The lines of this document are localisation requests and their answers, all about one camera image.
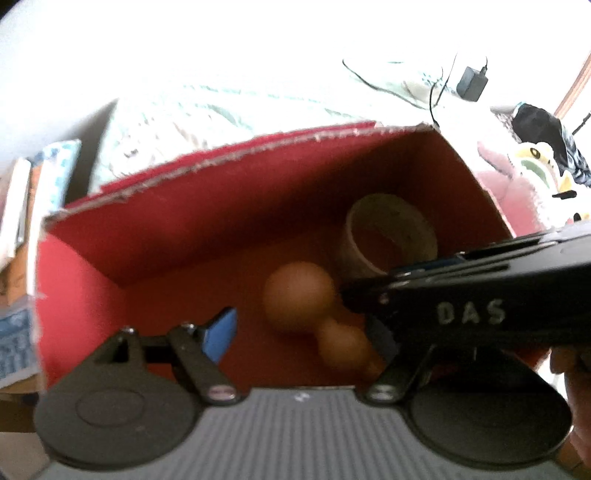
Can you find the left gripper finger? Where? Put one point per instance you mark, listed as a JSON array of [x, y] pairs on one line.
[[217, 334]]

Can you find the brown tape roll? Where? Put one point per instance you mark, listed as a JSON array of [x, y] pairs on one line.
[[384, 232]]

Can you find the green bear blanket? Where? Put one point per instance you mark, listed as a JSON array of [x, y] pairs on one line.
[[151, 128]]

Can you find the wooden gourd massager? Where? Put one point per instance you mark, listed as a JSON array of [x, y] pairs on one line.
[[298, 298]]

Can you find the colourful plush toy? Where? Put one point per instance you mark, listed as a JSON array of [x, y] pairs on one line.
[[530, 191]]

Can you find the blue patterned book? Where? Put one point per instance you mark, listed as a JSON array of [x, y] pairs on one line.
[[57, 162]]

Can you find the black bag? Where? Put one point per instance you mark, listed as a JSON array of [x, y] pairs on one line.
[[534, 125]]

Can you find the red cardboard box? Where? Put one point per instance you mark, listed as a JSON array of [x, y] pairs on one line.
[[178, 242]]

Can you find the black power adapter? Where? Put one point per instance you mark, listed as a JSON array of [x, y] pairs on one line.
[[473, 82]]

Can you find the person's right hand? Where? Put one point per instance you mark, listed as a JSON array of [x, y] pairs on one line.
[[574, 364]]

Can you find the standing books stack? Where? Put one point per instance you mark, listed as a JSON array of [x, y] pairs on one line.
[[18, 187]]

